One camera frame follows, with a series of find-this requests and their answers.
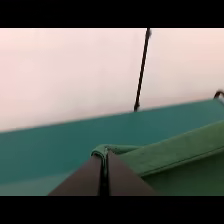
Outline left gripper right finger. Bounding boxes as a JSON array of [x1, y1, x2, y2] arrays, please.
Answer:
[[106, 149, 158, 197]]

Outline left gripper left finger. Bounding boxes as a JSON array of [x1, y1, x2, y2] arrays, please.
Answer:
[[48, 154, 104, 197]]

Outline green garment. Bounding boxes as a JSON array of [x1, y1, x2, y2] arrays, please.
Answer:
[[90, 119, 224, 197]]

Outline black cable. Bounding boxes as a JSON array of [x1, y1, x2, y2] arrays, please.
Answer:
[[133, 27, 152, 112]]

